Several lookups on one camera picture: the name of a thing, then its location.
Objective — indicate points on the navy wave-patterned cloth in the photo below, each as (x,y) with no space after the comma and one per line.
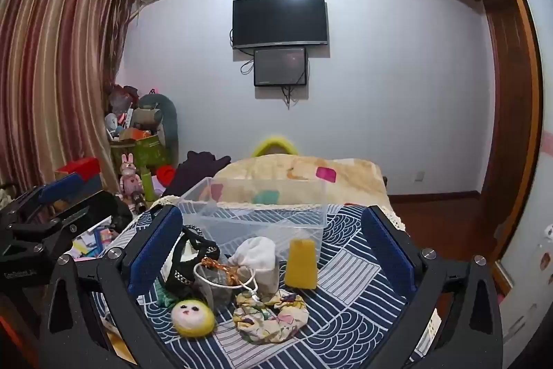
(345,287)

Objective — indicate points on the red striped curtain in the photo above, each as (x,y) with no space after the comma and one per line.
(56,70)

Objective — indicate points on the pile of plastic bags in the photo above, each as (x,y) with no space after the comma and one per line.
(123,99)

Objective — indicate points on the green cardboard box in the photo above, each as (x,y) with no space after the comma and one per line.
(142,153)

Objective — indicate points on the black mesh bag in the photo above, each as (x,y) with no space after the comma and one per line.
(183,269)

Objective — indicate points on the red cloth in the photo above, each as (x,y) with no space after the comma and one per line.
(165,174)

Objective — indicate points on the blue round toy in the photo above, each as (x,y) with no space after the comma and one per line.
(111,123)

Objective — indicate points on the large wall television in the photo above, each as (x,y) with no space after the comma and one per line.
(278,21)

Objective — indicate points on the yellow fuzzy plush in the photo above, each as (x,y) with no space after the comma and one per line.
(276,142)

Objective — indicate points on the green knitted cloth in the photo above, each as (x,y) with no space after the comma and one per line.
(164,300)

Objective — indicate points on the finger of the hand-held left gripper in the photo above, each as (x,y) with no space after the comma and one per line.
(86,211)
(60,186)

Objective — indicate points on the white wall socket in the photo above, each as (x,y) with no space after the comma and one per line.
(420,176)

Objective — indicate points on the white door with stickers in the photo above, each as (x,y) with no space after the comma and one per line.
(535,179)

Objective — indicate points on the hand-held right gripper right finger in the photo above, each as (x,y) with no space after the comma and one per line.
(389,256)

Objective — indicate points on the dark purple cloth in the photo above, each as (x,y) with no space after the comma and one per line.
(194,174)

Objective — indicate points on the clear plastic storage box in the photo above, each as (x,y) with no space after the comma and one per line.
(259,217)

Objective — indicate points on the floral fabric pouch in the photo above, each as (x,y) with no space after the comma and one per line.
(268,319)

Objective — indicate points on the small wall monitor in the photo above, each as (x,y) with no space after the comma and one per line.
(280,67)

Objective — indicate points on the scattered papers and booklets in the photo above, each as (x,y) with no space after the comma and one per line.
(93,241)

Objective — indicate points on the beige patchwork blanket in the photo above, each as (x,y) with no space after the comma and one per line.
(302,174)

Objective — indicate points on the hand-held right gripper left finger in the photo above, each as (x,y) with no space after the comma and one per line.
(151,250)

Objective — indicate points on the pink rabbit toy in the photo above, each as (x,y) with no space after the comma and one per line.
(129,176)

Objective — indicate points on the red box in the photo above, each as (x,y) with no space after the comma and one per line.
(80,168)

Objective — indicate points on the green cylinder bottle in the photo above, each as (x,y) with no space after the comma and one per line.
(149,185)

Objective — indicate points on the yellow felt face ball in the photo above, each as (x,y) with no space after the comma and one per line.
(192,319)

